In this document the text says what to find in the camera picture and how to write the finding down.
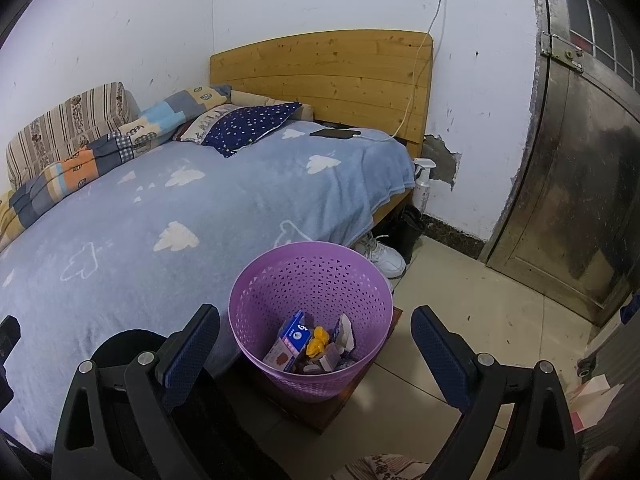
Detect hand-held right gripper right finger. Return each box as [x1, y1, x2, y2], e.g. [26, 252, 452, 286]
[410, 305, 581, 480]

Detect beige printed pillow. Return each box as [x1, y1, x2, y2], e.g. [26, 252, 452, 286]
[172, 91, 316, 143]

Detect metal door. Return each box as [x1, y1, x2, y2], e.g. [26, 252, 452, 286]
[477, 0, 640, 326]

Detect red white paper bag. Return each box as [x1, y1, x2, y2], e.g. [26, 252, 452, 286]
[567, 375, 626, 435]

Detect striped brown cushion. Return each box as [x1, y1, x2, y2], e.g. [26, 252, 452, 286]
[6, 81, 141, 188]

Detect navy star pillow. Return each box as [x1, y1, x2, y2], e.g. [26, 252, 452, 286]
[201, 102, 303, 159]

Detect white sneaker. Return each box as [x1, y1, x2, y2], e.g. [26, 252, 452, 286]
[354, 232, 407, 278]

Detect person's black trouser leg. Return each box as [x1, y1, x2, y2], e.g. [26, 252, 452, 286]
[92, 329, 291, 480]

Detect purple plastic basket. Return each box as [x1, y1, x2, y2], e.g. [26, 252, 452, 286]
[228, 241, 394, 404]

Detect patterned cloth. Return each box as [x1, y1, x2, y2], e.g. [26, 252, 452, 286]
[345, 454, 431, 480]

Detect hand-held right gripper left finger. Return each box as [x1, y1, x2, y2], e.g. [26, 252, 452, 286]
[51, 304, 221, 480]

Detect white spray bottle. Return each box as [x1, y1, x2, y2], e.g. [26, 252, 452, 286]
[412, 157, 437, 216]

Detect dark blue cloth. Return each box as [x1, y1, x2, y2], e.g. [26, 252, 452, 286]
[620, 292, 640, 326]

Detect blue cardboard box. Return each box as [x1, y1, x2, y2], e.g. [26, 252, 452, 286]
[262, 310, 308, 373]

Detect metal door latch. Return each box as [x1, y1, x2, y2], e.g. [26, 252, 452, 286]
[540, 32, 586, 73]

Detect black smartphone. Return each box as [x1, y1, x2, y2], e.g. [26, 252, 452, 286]
[309, 128, 362, 140]

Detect white grey carton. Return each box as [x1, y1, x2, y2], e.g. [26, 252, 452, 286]
[332, 314, 357, 358]

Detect yellow wrapper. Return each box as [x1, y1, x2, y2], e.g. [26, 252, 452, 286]
[306, 326, 331, 358]

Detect patchwork quilt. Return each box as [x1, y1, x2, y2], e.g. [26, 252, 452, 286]
[0, 85, 233, 251]

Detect black boots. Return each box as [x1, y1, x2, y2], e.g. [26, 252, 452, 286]
[397, 204, 426, 265]

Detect wooden bed frame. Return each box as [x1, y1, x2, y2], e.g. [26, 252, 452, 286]
[209, 30, 435, 161]

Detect blue cloud blanket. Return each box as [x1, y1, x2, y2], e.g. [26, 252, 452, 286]
[0, 120, 418, 456]

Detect grey suitcase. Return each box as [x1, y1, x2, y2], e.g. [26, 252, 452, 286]
[575, 305, 640, 480]

